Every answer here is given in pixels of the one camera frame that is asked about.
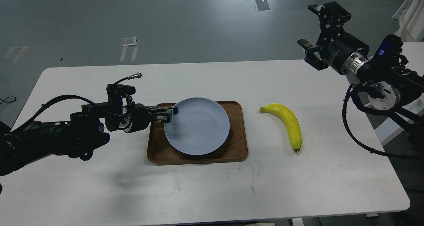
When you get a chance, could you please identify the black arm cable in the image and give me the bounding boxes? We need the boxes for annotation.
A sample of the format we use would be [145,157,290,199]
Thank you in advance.
[13,74,143,134]
[342,84,424,159]

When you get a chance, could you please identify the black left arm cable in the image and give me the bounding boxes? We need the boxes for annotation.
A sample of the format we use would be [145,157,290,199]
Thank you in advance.
[13,74,143,134]

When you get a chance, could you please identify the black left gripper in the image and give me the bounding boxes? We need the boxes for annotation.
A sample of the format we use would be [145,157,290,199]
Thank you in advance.
[124,104,178,133]

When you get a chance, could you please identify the yellow banana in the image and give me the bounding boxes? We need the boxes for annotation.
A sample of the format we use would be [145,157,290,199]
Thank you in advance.
[259,103,302,153]

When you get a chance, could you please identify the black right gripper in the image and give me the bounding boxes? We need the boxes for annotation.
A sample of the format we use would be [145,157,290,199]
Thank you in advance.
[297,2,370,75]

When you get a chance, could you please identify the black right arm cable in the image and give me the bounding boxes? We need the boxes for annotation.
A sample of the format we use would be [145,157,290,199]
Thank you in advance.
[342,84,424,159]

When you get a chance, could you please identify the brown wooden tray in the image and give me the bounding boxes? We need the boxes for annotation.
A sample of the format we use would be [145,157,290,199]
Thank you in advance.
[147,101,248,165]

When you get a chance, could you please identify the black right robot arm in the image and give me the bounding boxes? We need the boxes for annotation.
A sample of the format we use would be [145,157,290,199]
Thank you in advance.
[298,2,423,159]

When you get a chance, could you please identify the light blue plate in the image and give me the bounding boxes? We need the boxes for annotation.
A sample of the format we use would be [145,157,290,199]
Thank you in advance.
[164,97,230,156]

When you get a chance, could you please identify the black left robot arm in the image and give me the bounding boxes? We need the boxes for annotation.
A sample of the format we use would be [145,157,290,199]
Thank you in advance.
[0,84,178,176]

